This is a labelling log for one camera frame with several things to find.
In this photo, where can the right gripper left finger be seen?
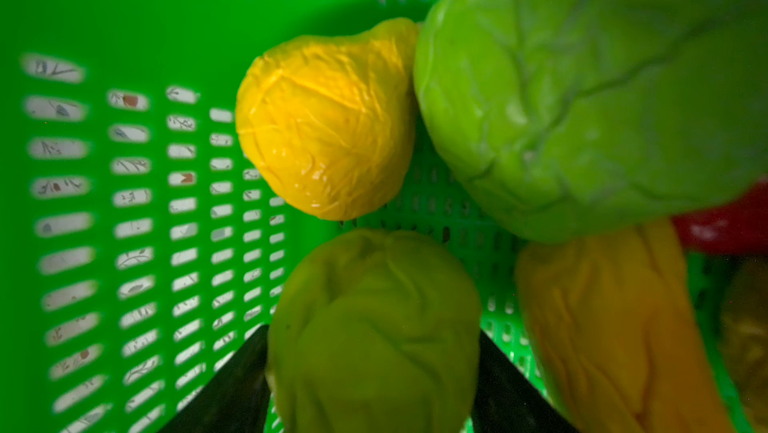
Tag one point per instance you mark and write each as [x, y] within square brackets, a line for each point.
[236, 399]

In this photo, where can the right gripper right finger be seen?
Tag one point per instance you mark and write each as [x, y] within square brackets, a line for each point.
[506, 402]

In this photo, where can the orange carrot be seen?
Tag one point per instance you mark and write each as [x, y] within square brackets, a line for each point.
[614, 334]

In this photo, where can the green pear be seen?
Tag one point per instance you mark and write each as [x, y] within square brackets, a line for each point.
[376, 331]

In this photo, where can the yellow lemon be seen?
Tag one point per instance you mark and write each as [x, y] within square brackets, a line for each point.
[330, 122]

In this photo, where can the green plastic basket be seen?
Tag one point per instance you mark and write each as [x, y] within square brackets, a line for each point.
[140, 248]

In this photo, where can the red apple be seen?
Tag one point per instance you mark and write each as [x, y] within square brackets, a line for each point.
[738, 228]

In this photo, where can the green cabbage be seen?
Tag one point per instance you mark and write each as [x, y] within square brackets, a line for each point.
[566, 118]

